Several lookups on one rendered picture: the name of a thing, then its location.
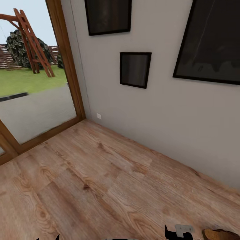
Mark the sandal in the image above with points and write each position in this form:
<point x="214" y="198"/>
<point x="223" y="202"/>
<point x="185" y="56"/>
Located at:
<point x="219" y="234"/>

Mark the picture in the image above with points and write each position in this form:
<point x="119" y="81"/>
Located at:
<point x="210" y="49"/>

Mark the door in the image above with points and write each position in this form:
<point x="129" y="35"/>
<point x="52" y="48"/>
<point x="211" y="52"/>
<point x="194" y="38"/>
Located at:
<point x="39" y="91"/>

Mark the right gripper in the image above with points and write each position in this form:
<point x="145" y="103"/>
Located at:
<point x="173" y="236"/>

